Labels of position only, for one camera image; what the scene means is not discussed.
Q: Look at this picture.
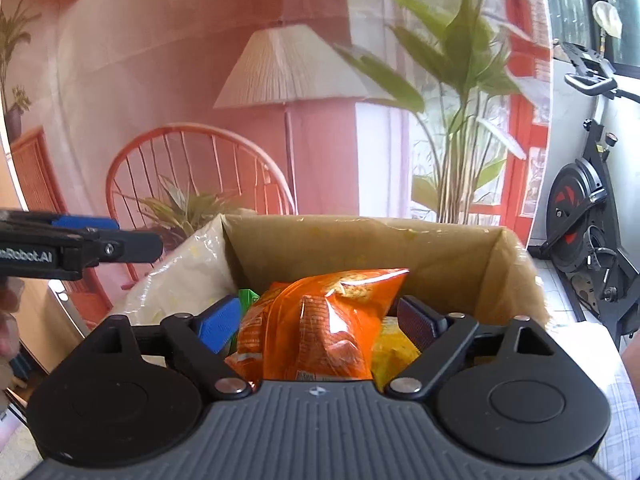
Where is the black exercise bike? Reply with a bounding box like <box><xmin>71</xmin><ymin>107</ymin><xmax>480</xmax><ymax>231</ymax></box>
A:
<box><xmin>538</xmin><ymin>39</ymin><xmax>640</xmax><ymax>348</ymax></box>

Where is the brown cardboard box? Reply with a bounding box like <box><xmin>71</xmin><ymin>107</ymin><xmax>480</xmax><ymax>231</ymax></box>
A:
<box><xmin>114</xmin><ymin>214</ymin><xmax>549</xmax><ymax>325</ymax></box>

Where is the person left hand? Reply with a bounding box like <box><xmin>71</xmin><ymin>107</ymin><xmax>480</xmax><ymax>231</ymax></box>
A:
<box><xmin>0</xmin><ymin>276</ymin><xmax>25</xmax><ymax>361</ymax></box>

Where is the green snack bag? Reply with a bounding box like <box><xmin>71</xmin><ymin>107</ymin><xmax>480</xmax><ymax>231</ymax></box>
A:
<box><xmin>226</xmin><ymin>288</ymin><xmax>262</xmax><ymax>356</ymax></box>

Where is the yellow snack bag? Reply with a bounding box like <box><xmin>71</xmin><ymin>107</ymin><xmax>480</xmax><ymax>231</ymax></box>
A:
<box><xmin>371</xmin><ymin>316</ymin><xmax>421</xmax><ymax>392</ymax></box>

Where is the orange chip bag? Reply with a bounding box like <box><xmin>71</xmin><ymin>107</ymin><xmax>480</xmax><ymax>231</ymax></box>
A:
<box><xmin>224</xmin><ymin>268</ymin><xmax>409</xmax><ymax>386</ymax></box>

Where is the plaid strawberry bed sheet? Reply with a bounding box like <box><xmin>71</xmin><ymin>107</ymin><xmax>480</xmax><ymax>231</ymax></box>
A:
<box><xmin>531</xmin><ymin>259</ymin><xmax>640</xmax><ymax>480</ymax></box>

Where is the white lamp on windowsill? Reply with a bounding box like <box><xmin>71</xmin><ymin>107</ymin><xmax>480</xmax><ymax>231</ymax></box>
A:
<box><xmin>591</xmin><ymin>0</ymin><xmax>623</xmax><ymax>39</ymax></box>

